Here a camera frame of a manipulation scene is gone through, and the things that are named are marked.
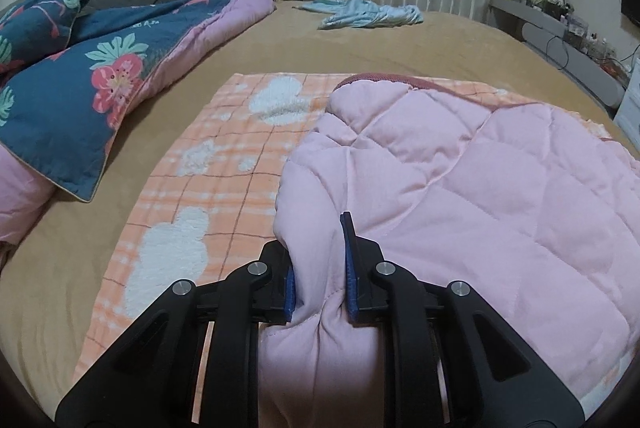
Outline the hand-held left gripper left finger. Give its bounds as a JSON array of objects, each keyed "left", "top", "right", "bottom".
[{"left": 55, "top": 240, "right": 297, "bottom": 428}]

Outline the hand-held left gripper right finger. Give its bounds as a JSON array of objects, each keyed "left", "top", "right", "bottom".
[{"left": 340, "top": 212, "right": 586, "bottom": 428}]

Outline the pink quilted garment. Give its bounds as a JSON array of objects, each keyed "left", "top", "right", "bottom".
[{"left": 257, "top": 75, "right": 640, "bottom": 428}]

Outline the orange plaid blanket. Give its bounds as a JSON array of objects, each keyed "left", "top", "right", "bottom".
[{"left": 75, "top": 72, "right": 618, "bottom": 409}]

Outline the bed with tan sheet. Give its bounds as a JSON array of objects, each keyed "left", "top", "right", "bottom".
[{"left": 0, "top": 0, "right": 640, "bottom": 419}]

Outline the light blue garment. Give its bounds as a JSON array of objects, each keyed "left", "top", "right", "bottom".
[{"left": 300, "top": 0, "right": 425, "bottom": 30}]

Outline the blue floral comforter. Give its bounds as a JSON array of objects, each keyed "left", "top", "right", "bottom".
[{"left": 0, "top": 0, "right": 277, "bottom": 253}]

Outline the white drawer cabinet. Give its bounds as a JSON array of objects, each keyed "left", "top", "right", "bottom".
[{"left": 612, "top": 58, "right": 640, "bottom": 139}]

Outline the clutter of small shelf things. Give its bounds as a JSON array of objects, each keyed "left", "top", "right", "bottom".
[{"left": 497, "top": 0, "right": 632, "bottom": 78}]

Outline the blue floral pillow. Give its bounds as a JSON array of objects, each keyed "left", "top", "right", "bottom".
[{"left": 0, "top": 0, "right": 101, "bottom": 76}]

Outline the grey wall shelf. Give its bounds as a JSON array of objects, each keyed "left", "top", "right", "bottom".
[{"left": 490, "top": 0, "right": 626, "bottom": 109}]

